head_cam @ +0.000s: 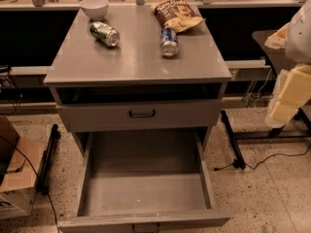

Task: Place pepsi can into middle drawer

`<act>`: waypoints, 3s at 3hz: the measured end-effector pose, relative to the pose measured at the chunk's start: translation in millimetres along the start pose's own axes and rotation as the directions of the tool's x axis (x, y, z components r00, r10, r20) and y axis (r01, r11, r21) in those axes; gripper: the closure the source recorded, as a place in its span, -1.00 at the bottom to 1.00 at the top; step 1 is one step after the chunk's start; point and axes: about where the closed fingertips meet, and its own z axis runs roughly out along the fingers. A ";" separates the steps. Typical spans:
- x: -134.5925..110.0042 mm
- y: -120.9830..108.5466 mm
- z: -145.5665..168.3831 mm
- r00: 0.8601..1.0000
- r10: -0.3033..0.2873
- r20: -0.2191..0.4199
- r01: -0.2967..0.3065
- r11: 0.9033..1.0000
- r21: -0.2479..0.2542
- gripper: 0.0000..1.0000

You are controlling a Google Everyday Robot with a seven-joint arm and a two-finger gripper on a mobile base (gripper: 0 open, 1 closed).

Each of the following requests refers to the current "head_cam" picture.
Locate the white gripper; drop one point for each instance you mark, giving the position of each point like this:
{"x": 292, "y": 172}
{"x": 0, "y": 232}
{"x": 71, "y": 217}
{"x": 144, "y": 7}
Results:
{"x": 299, "y": 38}

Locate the blue pepsi can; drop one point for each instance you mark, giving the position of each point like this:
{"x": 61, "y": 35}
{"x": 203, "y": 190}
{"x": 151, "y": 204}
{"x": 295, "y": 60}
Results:
{"x": 168, "y": 42}

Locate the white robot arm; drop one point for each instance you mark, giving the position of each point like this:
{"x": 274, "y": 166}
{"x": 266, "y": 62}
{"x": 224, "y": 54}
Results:
{"x": 298, "y": 43}

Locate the closed grey drawer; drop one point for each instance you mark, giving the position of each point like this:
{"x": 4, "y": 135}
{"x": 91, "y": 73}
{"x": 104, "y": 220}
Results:
{"x": 114, "y": 116}

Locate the grey drawer cabinet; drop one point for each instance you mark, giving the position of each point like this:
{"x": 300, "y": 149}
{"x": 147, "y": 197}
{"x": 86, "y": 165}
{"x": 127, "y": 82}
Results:
{"x": 85, "y": 71}

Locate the open grey drawer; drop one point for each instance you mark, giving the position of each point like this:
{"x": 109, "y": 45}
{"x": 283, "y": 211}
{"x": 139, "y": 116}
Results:
{"x": 144, "y": 181}

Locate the green soda can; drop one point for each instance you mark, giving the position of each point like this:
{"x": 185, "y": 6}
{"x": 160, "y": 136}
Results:
{"x": 105, "y": 33}

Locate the brown chip bag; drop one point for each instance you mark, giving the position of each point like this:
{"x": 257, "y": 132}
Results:
{"x": 176, "y": 14}

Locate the white bowl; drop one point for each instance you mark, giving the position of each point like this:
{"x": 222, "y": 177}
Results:
{"x": 95, "y": 9}

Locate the black bar left floor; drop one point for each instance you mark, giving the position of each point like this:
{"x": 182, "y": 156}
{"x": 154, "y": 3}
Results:
{"x": 42, "y": 183}

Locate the cardboard box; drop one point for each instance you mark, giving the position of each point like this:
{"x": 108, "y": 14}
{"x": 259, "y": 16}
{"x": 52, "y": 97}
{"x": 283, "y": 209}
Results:
{"x": 20, "y": 159}

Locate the black drawer handle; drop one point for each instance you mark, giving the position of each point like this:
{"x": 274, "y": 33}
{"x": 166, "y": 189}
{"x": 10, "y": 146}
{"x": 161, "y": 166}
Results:
{"x": 144, "y": 114}

